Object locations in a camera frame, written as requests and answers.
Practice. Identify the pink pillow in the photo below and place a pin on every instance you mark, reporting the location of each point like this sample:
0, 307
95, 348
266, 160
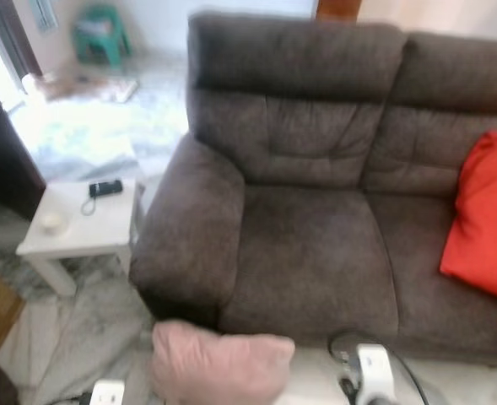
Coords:
218, 367

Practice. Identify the brown fabric sofa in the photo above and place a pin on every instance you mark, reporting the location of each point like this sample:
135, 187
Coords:
316, 245

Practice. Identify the red pillow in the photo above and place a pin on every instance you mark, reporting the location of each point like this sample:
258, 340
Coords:
488, 219

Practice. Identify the white side table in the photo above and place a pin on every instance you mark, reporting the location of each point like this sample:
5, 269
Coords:
83, 232

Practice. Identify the small white round candle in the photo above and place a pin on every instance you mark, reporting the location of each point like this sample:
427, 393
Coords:
52, 222

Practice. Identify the beige patterned doormat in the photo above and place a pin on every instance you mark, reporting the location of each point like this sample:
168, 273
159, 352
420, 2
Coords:
92, 88

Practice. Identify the dark wooden door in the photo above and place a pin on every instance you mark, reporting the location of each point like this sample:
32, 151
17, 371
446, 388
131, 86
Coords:
3, 152

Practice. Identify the green plastic stool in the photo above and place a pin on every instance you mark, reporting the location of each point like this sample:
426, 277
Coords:
101, 34

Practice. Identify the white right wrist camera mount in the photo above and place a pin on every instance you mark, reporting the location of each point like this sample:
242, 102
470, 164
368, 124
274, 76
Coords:
375, 371

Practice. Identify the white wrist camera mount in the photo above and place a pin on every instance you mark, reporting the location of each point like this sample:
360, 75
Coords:
375, 371
107, 393

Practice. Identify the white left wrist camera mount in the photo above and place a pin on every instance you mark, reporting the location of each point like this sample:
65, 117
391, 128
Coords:
107, 393

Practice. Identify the brown wooden post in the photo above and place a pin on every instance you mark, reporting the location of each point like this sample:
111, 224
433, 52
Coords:
338, 8

